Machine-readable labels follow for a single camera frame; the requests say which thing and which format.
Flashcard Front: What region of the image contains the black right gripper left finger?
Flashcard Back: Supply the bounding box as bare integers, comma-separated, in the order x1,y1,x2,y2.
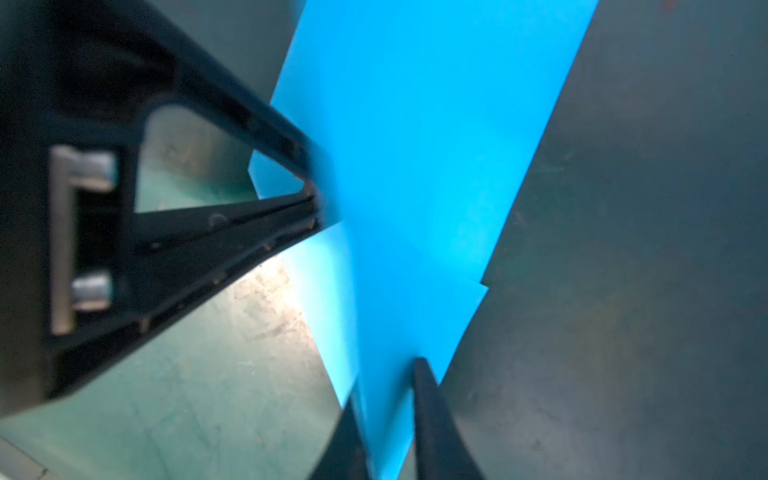
308,397,369,480

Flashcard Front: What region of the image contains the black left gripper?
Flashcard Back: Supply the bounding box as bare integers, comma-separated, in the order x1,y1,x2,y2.
1,1,325,416

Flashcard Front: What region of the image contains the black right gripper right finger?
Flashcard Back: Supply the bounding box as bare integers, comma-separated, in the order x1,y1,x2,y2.
412,357,485,480

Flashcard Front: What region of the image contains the cyan paper sheet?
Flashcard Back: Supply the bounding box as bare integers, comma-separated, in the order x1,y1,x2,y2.
272,1,596,479

